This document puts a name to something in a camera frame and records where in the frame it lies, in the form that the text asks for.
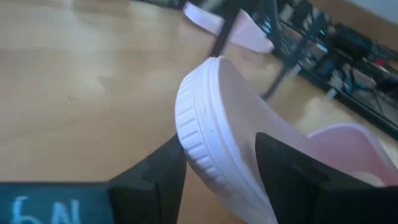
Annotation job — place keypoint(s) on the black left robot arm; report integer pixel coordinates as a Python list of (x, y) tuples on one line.
[(351, 42)]

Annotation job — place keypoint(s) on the black metal wood shelf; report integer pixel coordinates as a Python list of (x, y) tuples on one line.
[(221, 40)]

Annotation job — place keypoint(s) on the black aluminium table frame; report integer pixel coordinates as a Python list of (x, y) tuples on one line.
[(370, 109)]

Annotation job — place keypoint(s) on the pink rubber slide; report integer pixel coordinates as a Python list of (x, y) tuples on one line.
[(230, 124), (248, 34)]

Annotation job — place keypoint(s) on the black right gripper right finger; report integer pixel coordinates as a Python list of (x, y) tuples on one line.
[(304, 193)]

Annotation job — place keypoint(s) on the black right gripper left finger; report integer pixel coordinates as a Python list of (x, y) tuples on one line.
[(140, 196)]

